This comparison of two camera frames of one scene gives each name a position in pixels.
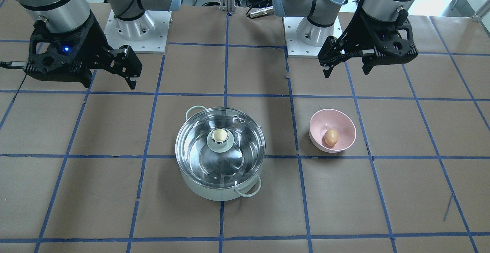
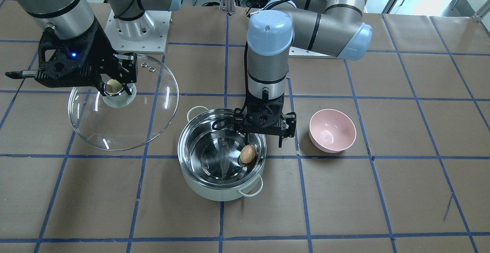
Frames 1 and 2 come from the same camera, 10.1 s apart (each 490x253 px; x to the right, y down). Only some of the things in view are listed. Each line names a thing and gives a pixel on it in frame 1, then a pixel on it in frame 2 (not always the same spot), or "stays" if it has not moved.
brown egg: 331,137 -> 247,154
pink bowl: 328,119 stays
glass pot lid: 219,147 -> 123,122
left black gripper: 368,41 -> 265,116
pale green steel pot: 219,152 stays
